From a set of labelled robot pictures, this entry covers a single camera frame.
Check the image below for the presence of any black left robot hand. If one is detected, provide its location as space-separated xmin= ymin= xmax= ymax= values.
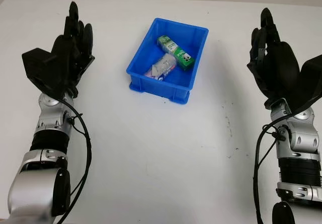
xmin=50 ymin=1 xmax=96 ymax=99

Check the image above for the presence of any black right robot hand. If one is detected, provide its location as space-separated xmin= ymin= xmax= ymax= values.
xmin=247 ymin=8 xmax=301 ymax=110

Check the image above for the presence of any purple drink can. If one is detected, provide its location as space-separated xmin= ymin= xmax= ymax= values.
xmin=143 ymin=53 xmax=178 ymax=82

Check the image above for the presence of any green white drink carton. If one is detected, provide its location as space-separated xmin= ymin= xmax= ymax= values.
xmin=157 ymin=35 xmax=196 ymax=71

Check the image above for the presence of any blue plastic tray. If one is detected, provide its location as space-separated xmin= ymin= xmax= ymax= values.
xmin=125 ymin=18 xmax=209 ymax=105

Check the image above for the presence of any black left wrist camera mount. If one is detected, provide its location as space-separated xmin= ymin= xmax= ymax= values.
xmin=21 ymin=47 xmax=71 ymax=101

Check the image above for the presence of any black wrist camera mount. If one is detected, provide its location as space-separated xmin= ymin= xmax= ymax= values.
xmin=21 ymin=47 xmax=71 ymax=101
xmin=293 ymin=54 xmax=322 ymax=114

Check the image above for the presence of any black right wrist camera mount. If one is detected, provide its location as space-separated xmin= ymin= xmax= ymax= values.
xmin=293 ymin=54 xmax=322 ymax=114

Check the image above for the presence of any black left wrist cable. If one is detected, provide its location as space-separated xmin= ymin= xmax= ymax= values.
xmin=59 ymin=99 xmax=92 ymax=224

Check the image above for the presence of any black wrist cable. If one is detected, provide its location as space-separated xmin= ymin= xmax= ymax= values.
xmin=59 ymin=99 xmax=92 ymax=224
xmin=253 ymin=124 xmax=283 ymax=224

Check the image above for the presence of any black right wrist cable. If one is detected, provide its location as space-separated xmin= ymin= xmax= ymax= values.
xmin=253 ymin=124 xmax=283 ymax=224

